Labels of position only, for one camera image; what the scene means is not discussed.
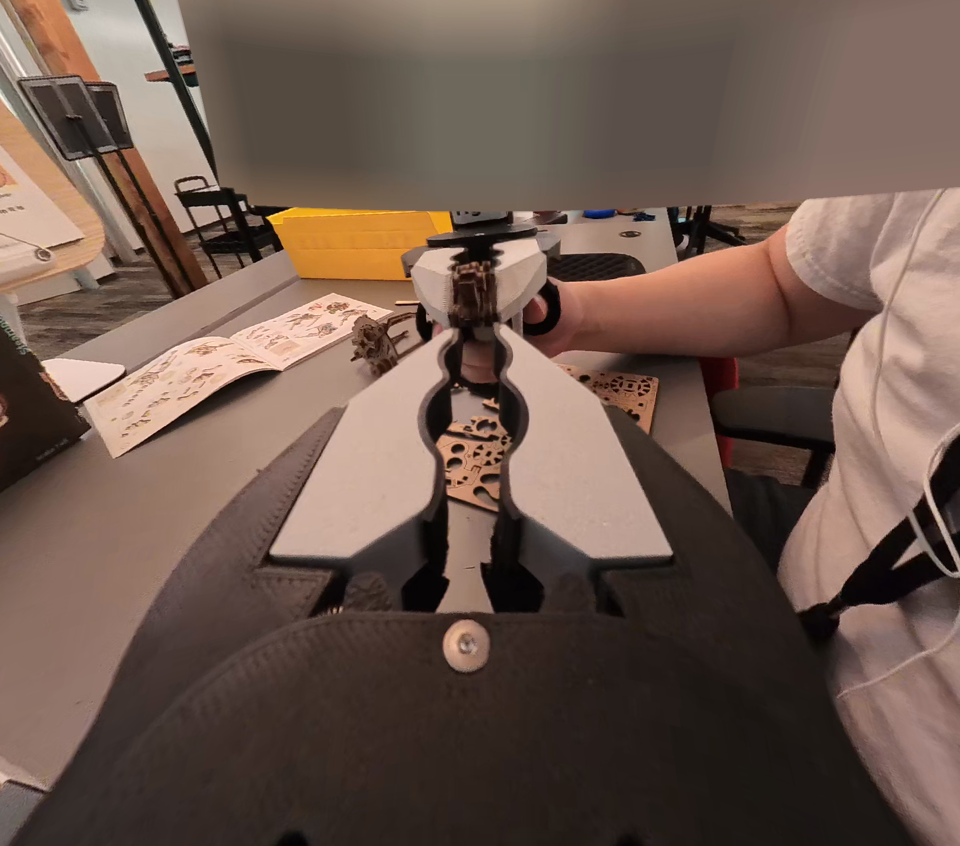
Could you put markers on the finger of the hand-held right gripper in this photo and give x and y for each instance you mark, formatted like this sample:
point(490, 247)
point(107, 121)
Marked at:
point(521, 279)
point(433, 287)

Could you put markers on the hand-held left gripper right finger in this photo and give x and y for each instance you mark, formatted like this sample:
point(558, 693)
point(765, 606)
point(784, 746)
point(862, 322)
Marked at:
point(585, 486)

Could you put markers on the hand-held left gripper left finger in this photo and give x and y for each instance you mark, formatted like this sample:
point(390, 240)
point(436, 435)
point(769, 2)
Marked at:
point(352, 486)

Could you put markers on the dark wooden model assembly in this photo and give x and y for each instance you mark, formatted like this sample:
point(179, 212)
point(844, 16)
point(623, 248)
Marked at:
point(474, 298)

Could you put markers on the person's right forearm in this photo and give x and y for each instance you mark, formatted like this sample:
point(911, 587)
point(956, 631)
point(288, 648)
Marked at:
point(712, 291)

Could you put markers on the brown wooden model figure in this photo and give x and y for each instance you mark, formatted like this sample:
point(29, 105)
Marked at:
point(371, 343)

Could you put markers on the person's right hand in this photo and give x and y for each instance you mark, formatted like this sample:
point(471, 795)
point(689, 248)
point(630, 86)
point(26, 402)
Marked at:
point(574, 321)

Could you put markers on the black foam pad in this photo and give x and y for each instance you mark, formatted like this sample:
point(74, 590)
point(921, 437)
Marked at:
point(600, 267)

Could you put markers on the yellow plastic bin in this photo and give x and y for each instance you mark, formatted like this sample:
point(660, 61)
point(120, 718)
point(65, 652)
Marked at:
point(352, 245)

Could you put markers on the laser-cut wooden part sheet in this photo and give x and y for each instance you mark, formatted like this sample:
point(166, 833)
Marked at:
point(622, 396)

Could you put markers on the grey background desk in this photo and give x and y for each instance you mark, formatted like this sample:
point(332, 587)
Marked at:
point(637, 238)

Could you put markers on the open instruction booklet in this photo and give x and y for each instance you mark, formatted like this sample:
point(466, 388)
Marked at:
point(187, 381)

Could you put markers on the teal chair seat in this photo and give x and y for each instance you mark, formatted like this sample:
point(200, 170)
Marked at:
point(772, 414)

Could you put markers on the black utility cart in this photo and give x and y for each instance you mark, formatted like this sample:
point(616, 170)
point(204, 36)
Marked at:
point(225, 223)

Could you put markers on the white card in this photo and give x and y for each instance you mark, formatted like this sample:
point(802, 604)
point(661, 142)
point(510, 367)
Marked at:
point(82, 377)

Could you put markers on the person's white t-shirt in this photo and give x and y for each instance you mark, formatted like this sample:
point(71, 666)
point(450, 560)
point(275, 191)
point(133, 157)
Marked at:
point(885, 426)

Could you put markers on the dark cardboard box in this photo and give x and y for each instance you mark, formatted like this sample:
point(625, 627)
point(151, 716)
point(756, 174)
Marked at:
point(30, 426)

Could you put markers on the black diagonal pole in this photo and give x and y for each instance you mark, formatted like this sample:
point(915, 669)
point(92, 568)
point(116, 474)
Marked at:
point(157, 28)

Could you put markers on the round wooden table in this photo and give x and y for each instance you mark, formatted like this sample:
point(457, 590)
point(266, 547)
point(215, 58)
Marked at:
point(45, 215)

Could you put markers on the black panel stand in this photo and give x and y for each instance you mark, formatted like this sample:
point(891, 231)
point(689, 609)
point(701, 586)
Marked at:
point(67, 118)

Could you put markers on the wooden beam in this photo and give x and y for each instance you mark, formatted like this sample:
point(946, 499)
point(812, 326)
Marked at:
point(67, 50)

